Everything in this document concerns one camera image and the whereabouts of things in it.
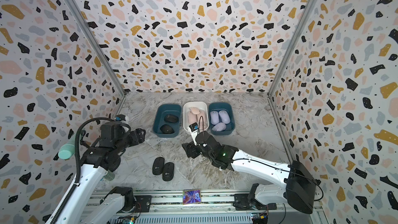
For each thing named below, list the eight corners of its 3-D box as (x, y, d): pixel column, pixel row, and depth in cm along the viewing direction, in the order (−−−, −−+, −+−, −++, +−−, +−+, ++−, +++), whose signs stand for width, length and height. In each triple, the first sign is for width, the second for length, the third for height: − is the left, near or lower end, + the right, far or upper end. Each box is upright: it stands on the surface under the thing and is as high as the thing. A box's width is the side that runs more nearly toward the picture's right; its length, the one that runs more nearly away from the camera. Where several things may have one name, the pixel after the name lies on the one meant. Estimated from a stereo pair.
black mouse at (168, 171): (162, 181, 82) (161, 179, 80) (165, 164, 88) (164, 162, 86) (173, 181, 82) (172, 179, 80) (175, 164, 88) (174, 162, 86)
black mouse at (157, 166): (152, 174, 84) (151, 173, 82) (156, 158, 90) (154, 156, 88) (162, 175, 84) (160, 173, 82) (165, 158, 90) (164, 156, 88)
